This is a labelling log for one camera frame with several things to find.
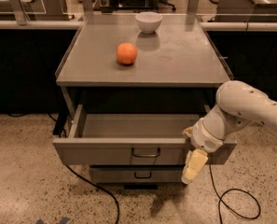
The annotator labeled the black cable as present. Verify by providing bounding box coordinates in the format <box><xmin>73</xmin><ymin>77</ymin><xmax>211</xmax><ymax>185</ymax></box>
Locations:
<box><xmin>7</xmin><ymin>111</ymin><xmax>120</xmax><ymax>224</ymax></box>
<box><xmin>208</xmin><ymin>163</ymin><xmax>262</xmax><ymax>224</ymax></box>

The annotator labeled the grey drawer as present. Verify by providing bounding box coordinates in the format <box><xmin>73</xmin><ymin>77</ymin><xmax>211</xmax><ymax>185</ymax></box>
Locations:
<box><xmin>90</xmin><ymin>165</ymin><xmax>183</xmax><ymax>184</ymax></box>
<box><xmin>52</xmin><ymin>104</ymin><xmax>238</xmax><ymax>166</ymax></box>

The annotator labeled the white bowl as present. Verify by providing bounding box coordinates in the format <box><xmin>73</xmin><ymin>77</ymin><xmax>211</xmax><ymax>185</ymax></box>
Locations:
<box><xmin>135</xmin><ymin>12</ymin><xmax>163</xmax><ymax>34</ymax></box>

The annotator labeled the grey metal drawer cabinet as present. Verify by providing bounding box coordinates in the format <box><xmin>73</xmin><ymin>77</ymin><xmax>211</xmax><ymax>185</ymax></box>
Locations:
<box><xmin>55</xmin><ymin>12</ymin><xmax>234</xmax><ymax>186</ymax></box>

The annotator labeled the black cable on left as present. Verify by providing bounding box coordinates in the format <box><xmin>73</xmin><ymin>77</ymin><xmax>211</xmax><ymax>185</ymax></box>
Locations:
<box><xmin>7</xmin><ymin>111</ymin><xmax>120</xmax><ymax>224</ymax></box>

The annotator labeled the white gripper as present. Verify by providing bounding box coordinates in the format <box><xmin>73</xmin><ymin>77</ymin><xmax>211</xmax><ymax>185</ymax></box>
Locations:
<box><xmin>182</xmin><ymin>119</ymin><xmax>224</xmax><ymax>185</ymax></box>

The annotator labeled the white counter rail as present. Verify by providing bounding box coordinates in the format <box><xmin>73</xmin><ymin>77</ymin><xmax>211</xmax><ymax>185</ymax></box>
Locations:
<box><xmin>0</xmin><ymin>21</ymin><xmax>277</xmax><ymax>32</ymax></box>

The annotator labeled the black cable on right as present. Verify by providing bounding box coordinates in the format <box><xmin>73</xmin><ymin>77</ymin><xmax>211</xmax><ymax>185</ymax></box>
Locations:
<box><xmin>208</xmin><ymin>163</ymin><xmax>262</xmax><ymax>224</ymax></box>

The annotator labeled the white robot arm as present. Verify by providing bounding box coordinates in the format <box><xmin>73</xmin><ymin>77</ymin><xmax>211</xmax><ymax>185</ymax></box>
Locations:
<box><xmin>182</xmin><ymin>80</ymin><xmax>277</xmax><ymax>184</ymax></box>

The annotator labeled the orange fruit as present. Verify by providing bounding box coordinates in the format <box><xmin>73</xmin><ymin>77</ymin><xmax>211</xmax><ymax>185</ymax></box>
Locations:
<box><xmin>117</xmin><ymin>43</ymin><xmax>137</xmax><ymax>65</ymax></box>

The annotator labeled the grey bottom drawer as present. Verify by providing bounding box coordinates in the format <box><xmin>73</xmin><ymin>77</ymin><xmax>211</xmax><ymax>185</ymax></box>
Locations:
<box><xmin>90</xmin><ymin>165</ymin><xmax>183</xmax><ymax>184</ymax></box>

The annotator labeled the grey top drawer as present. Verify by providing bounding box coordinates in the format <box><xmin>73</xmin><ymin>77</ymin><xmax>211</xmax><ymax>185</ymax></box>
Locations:
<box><xmin>52</xmin><ymin>104</ymin><xmax>238</xmax><ymax>166</ymax></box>

